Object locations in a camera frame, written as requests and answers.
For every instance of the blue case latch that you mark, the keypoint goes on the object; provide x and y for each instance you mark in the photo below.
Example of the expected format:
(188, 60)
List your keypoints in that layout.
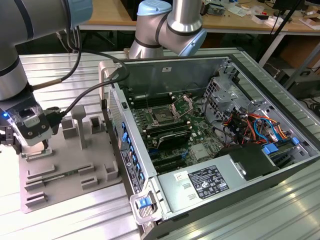
(145, 203)

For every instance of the silver chipset heatsink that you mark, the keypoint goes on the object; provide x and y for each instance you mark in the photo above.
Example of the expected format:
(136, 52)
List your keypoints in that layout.
(201, 151)

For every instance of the black RAM slot bank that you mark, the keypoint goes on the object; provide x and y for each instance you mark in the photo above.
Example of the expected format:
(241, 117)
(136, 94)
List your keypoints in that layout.
(167, 126)
(150, 100)

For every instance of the black fan shroud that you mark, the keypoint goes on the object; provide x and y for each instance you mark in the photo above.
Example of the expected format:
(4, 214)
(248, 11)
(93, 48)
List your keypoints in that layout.
(250, 155)

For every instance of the silver drive cage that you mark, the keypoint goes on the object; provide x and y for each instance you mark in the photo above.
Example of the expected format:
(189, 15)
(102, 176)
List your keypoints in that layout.
(220, 96)

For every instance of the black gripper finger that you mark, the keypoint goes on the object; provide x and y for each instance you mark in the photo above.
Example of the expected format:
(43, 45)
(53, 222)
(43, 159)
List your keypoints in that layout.
(18, 147)
(45, 145)

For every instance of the open PC case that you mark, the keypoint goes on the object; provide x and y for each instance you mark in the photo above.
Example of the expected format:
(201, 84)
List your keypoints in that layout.
(150, 75)

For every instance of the small grey taped camera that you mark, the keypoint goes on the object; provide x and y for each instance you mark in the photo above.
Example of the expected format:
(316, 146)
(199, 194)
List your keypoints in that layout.
(32, 120)

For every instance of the black box under desk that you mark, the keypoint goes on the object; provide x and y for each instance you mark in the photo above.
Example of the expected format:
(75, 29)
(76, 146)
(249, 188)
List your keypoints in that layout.
(305, 87)

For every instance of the wooden desk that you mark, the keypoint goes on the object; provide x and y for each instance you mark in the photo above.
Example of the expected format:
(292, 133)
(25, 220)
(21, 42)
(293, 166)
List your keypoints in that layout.
(237, 22)

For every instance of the small blue clip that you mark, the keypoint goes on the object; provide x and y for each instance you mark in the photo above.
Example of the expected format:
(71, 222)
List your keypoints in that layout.
(295, 141)

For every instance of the silver power supply unit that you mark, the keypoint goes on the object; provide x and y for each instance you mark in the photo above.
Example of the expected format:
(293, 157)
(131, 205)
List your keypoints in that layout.
(175, 195)

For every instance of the grey parts rack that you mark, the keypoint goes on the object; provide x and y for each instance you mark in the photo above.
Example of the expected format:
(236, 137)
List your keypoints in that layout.
(62, 150)

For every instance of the small green circuit board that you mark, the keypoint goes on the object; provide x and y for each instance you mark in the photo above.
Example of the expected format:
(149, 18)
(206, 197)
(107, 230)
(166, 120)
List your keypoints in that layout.
(216, 10)

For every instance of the tan cardboard piece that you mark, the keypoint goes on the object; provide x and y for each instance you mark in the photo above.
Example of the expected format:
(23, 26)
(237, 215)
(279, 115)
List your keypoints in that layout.
(310, 22)

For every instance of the white box with black inset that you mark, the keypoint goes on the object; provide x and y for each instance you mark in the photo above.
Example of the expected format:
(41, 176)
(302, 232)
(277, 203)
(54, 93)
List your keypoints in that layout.
(271, 22)

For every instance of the black expansion card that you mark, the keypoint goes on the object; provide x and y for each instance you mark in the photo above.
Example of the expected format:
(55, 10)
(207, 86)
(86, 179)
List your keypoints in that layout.
(175, 140)

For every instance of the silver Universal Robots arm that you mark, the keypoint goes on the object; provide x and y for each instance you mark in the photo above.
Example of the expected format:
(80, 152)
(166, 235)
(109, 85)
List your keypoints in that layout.
(37, 20)

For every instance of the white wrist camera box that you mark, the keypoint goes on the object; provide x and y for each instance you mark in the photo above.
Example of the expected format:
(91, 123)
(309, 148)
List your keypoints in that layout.
(32, 141)

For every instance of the CPU socket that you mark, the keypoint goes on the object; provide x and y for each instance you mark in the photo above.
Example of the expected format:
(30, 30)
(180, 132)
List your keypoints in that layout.
(162, 115)

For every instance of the green motherboard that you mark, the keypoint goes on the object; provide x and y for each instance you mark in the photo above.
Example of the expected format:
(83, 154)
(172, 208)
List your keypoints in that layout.
(200, 135)

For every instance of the black expansion slot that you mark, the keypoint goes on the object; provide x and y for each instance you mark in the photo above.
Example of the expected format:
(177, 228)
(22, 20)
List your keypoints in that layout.
(171, 167)
(167, 158)

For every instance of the green RAM stick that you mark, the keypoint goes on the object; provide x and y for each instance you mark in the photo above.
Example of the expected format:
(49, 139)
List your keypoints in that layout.
(62, 174)

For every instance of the black monitor stand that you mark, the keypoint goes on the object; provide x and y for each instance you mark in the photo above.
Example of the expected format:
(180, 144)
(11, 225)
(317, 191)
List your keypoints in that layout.
(282, 5)

